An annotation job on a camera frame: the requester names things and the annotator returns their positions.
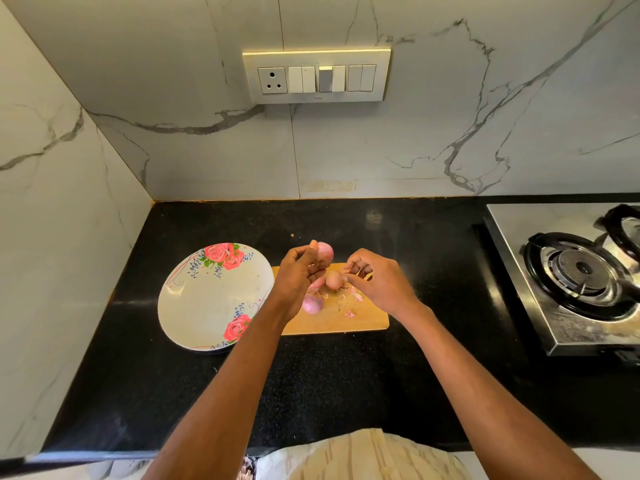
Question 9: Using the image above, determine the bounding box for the person's right hand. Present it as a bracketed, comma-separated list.
[345, 247, 423, 324]

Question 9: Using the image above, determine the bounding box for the white wall switch panel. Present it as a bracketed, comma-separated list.
[242, 47, 392, 106]

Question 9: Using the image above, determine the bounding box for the person's left forearm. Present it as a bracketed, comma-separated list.
[143, 309, 297, 480]

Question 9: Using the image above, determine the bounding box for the beige striped garment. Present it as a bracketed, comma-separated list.
[255, 427, 471, 480]

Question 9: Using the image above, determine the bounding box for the pile of onion peels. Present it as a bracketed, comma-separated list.
[344, 287, 367, 320]

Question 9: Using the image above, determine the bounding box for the white floral plate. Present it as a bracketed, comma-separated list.
[157, 243, 275, 352]

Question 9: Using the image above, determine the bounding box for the black stone countertop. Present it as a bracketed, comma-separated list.
[40, 197, 640, 456]

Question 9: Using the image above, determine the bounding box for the person's right forearm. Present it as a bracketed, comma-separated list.
[394, 305, 601, 480]

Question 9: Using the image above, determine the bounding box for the stainless steel gas stove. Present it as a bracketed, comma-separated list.
[485, 203, 640, 358]

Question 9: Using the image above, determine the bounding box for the black stove burner grate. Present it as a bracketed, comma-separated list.
[600, 203, 640, 261]
[525, 231, 640, 321]

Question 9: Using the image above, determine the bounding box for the person's left hand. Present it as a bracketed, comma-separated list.
[267, 241, 331, 328]

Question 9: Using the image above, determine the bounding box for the wooden cutting board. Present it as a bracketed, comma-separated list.
[272, 263, 391, 337]

